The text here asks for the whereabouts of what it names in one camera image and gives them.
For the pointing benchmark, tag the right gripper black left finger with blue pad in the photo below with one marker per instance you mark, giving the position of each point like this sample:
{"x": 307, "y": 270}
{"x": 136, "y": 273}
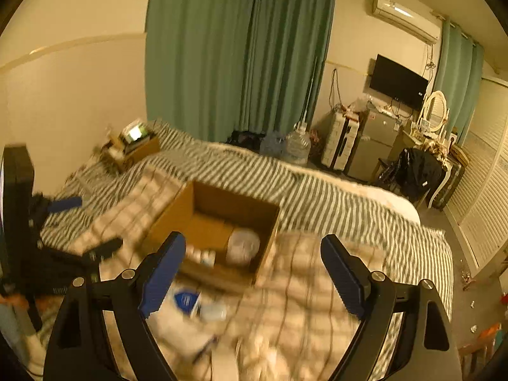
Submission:
{"x": 79, "y": 347}

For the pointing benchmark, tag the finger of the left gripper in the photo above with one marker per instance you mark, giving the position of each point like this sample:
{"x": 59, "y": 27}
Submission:
{"x": 103, "y": 251}
{"x": 65, "y": 204}

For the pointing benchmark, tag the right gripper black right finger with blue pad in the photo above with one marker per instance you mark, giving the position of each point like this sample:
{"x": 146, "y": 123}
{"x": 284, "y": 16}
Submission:
{"x": 424, "y": 348}

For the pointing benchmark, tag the blue white tissue pack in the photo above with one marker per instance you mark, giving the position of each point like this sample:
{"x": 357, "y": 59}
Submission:
{"x": 190, "y": 303}

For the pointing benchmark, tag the small cardboard box with items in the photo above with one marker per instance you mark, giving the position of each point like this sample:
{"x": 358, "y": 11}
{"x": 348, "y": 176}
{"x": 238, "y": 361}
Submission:
{"x": 127, "y": 147}

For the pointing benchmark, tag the open brown cardboard box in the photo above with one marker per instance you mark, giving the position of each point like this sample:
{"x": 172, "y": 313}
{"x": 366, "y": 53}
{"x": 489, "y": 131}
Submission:
{"x": 207, "y": 216}

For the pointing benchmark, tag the beige plaid blanket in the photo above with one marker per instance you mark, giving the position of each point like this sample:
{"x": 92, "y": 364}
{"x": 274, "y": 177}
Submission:
{"x": 293, "y": 298}

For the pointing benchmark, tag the round white container in box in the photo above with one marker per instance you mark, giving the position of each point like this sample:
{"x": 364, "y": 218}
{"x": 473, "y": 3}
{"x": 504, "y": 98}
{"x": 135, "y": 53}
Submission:
{"x": 242, "y": 246}

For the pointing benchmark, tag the white louvered wardrobe doors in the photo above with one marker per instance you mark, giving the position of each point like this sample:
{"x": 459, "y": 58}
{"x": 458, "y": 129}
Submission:
{"x": 477, "y": 209}

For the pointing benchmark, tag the black bag on chair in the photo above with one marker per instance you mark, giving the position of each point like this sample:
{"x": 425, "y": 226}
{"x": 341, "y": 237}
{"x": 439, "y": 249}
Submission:
{"x": 417, "y": 172}

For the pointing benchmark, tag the green checked bed sheet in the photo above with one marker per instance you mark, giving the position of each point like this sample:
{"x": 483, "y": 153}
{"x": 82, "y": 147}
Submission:
{"x": 127, "y": 205}

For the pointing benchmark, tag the blue plastic bag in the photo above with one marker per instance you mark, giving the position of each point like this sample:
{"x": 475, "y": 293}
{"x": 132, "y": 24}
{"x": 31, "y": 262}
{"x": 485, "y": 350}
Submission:
{"x": 272, "y": 145}

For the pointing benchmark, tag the green curtain centre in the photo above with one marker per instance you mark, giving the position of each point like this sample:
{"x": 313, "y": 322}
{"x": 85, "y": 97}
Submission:
{"x": 213, "y": 67}

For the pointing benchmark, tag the green curtain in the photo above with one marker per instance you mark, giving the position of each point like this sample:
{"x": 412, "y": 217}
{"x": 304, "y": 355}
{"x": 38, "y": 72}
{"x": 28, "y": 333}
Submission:
{"x": 459, "y": 73}
{"x": 213, "y": 67}

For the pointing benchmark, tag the grey mini fridge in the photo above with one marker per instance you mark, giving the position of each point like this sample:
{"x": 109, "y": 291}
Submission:
{"x": 377, "y": 133}

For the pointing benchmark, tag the clear large water jug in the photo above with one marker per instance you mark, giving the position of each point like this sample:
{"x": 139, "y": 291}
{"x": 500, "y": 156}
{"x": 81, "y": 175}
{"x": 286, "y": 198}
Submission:
{"x": 297, "y": 145}

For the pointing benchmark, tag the white suitcase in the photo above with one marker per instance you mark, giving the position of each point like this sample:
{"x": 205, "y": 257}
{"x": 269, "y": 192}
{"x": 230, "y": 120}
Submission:
{"x": 340, "y": 140}

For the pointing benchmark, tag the white oval vanity mirror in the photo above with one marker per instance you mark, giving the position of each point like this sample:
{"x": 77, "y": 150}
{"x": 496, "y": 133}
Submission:
{"x": 434, "y": 114}

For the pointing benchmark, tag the green curtain right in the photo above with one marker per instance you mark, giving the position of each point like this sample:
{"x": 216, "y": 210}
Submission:
{"x": 459, "y": 73}

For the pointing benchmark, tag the black wall television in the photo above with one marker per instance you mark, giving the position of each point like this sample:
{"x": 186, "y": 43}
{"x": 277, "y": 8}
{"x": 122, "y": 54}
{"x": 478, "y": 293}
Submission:
{"x": 398, "y": 82}

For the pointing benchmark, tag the white wall air conditioner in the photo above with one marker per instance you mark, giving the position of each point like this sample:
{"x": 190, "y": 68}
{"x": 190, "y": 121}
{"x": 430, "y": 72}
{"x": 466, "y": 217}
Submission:
{"x": 406, "y": 19}

